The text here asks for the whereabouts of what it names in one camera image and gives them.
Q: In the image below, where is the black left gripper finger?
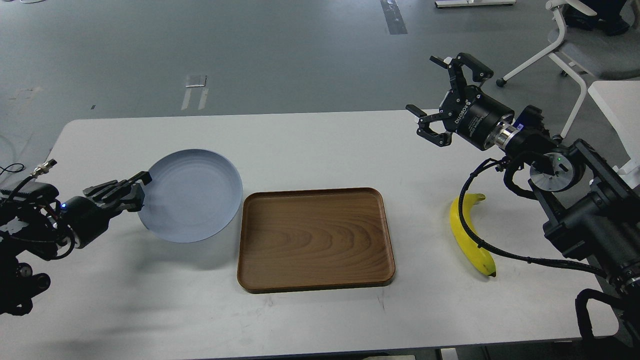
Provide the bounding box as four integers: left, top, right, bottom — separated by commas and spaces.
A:
82, 181, 146, 215
113, 171, 153, 197

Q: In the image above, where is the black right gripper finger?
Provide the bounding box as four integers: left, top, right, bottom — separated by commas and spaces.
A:
405, 104, 453, 148
429, 52, 494, 97

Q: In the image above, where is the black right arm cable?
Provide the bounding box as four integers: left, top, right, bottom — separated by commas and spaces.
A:
457, 157, 608, 278

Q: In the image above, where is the white office chair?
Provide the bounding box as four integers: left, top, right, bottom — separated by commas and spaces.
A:
496, 0, 640, 138

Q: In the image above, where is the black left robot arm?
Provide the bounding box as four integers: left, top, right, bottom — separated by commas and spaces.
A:
0, 159, 153, 316

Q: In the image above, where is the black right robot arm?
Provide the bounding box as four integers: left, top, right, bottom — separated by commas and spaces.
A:
406, 52, 639, 302

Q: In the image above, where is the light blue plate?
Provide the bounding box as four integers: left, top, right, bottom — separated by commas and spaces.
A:
138, 149, 243, 244

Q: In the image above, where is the white side table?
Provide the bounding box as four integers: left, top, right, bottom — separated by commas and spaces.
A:
588, 79, 640, 174

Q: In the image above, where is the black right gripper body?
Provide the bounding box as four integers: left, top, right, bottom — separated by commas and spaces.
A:
439, 86, 515, 151

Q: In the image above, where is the brown wooden tray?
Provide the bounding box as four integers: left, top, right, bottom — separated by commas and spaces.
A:
237, 187, 396, 294

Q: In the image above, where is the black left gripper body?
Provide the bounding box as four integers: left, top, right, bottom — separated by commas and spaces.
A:
61, 196, 117, 249

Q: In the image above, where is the yellow banana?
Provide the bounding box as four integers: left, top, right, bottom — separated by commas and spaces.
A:
448, 193, 498, 278

